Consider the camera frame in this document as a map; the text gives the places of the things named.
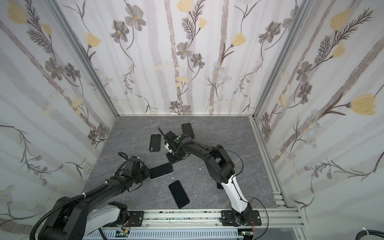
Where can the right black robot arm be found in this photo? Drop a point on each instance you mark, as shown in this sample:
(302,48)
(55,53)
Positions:
(221,169)

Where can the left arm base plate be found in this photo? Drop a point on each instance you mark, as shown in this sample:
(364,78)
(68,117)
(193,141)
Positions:
(135,219)

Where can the black phone case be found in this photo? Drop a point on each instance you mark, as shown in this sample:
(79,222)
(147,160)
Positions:
(155,143)

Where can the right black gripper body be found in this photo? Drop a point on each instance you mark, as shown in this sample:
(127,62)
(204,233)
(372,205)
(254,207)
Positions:
(173,139)

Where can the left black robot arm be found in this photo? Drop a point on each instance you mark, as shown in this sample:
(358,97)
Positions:
(67,220)

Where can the white slotted cable duct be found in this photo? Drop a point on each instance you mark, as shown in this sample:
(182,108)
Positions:
(172,234)

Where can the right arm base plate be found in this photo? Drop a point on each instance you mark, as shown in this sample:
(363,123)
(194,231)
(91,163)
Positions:
(229,219)

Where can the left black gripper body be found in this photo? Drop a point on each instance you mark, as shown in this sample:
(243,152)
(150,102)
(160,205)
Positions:
(141,174)

